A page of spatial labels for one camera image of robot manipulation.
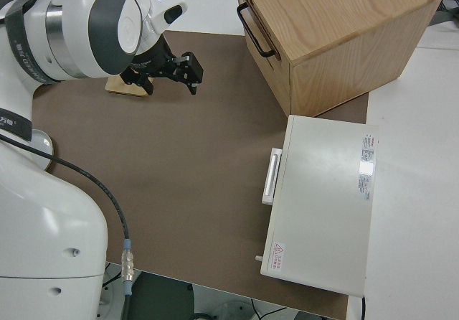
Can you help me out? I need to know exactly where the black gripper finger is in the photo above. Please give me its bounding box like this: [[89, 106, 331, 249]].
[[120, 67, 155, 97], [171, 51, 204, 97]]

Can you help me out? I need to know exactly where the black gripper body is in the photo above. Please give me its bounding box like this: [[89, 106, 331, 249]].
[[129, 34, 181, 80]]

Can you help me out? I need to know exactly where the wooden mug rack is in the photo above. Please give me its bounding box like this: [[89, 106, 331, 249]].
[[105, 75, 156, 98]]

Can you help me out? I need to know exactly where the brown table mat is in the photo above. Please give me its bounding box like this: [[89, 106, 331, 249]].
[[30, 29, 370, 320]]

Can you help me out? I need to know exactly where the wooden drawer box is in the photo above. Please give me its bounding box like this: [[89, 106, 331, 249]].
[[232, 0, 445, 118]]

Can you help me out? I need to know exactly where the white toaster oven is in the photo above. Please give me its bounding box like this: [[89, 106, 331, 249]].
[[255, 114, 380, 297]]

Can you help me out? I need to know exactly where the black box handle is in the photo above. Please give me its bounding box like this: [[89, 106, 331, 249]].
[[236, 3, 277, 58]]

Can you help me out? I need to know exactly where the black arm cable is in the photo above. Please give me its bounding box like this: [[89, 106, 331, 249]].
[[0, 0, 136, 320]]

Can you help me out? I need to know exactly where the silver oven door handle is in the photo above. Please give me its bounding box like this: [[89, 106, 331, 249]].
[[261, 148, 283, 205]]

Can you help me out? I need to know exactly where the black pedestal base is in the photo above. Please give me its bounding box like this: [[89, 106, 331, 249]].
[[131, 272, 197, 320]]

